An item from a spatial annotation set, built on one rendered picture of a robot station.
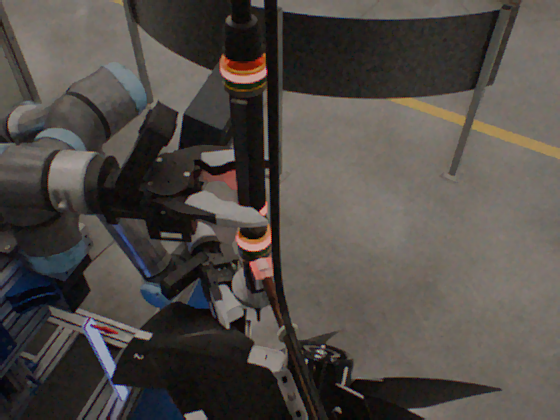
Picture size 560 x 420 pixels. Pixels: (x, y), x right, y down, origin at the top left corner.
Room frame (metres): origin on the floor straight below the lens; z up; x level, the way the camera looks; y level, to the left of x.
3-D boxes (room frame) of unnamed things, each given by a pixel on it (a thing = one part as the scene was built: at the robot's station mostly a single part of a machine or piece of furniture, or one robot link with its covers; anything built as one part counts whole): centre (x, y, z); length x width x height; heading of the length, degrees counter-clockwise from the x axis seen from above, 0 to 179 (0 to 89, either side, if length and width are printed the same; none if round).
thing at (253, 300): (0.43, 0.03, 1.50); 0.09 x 0.07 x 0.10; 18
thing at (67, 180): (0.46, 0.24, 1.63); 0.08 x 0.05 x 0.08; 173
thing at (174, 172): (0.45, 0.16, 1.63); 0.12 x 0.08 x 0.09; 83
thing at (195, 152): (0.48, 0.10, 1.65); 0.09 x 0.05 x 0.02; 105
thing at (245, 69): (0.44, 0.03, 1.80); 0.04 x 0.04 x 0.03
